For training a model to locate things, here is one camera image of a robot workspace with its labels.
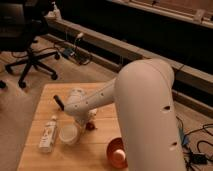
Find red pepper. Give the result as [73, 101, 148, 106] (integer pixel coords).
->
[86, 122, 96, 131]

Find black office chair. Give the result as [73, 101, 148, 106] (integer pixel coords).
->
[0, 0, 60, 88]

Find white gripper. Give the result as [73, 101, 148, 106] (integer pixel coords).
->
[74, 109, 98, 136]

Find white egg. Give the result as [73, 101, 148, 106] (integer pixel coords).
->
[113, 149, 126, 162]

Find white plastic cup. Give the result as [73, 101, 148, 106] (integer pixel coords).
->
[59, 124, 79, 145]

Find clear plastic bottle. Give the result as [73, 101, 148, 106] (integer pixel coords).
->
[39, 115, 57, 153]

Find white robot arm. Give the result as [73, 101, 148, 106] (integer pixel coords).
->
[65, 59, 186, 171]

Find red bowl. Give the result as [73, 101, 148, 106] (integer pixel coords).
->
[106, 137, 128, 169]

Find power strip with cables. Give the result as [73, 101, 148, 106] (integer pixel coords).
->
[61, 32, 92, 65]

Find cables on floor right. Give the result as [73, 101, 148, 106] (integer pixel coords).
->
[176, 114, 213, 171]

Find black marker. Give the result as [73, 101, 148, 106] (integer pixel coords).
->
[53, 95, 64, 111]

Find white spray bottle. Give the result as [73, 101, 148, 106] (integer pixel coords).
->
[48, 2, 62, 20]

